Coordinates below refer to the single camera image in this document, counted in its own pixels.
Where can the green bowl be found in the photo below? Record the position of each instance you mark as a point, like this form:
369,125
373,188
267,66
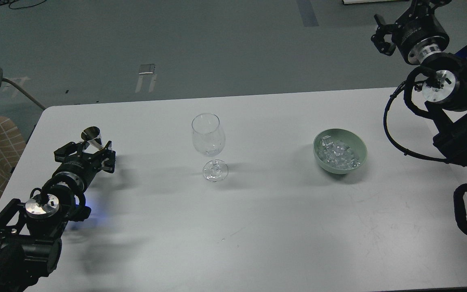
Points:
353,140

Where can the steel double jigger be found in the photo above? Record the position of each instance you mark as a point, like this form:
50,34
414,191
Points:
92,135

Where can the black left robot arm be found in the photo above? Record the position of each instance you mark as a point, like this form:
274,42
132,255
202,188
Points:
31,231

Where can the grey floor plate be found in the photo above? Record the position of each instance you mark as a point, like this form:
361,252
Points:
146,69

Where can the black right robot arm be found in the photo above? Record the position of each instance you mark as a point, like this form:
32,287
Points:
436,89

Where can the clear wine glass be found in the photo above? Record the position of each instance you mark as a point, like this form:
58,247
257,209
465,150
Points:
208,138

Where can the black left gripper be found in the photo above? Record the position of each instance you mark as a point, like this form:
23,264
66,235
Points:
82,167

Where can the pile of ice cubes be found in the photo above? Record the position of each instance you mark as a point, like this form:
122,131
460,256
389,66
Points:
338,154

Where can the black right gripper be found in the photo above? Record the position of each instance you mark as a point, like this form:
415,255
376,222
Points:
415,29

